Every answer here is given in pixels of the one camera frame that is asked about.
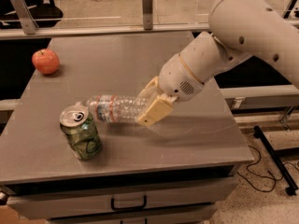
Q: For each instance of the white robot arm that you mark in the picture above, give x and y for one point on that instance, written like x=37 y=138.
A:
x=238 y=29

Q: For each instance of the grey cabinet drawer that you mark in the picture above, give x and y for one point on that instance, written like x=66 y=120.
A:
x=97 y=201

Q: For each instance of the lower grey drawer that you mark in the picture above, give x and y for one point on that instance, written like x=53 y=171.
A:
x=171 y=215

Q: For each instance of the middle metal bracket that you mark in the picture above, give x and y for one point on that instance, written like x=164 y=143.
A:
x=147 y=9

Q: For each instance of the black stand base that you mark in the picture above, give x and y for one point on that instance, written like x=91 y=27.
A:
x=276 y=155

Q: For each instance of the metal bracket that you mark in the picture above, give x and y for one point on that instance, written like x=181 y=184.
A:
x=28 y=24
x=147 y=9

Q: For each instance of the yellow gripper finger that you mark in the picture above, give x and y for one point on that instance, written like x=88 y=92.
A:
x=151 y=90
x=160 y=107

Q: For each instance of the black drawer handle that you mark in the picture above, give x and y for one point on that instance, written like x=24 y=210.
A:
x=128 y=205

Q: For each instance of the clear plastic water bottle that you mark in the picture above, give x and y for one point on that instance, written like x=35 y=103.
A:
x=114 y=108

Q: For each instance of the left metal bracket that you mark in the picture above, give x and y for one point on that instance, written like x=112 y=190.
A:
x=28 y=24

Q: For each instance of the green soda can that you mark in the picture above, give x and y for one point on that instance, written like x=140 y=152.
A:
x=78 y=126

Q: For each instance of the red apple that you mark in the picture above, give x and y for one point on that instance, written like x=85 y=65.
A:
x=46 y=61

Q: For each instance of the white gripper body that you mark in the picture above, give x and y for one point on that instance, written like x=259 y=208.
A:
x=177 y=77

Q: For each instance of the black office chair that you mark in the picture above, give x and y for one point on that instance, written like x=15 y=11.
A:
x=44 y=12

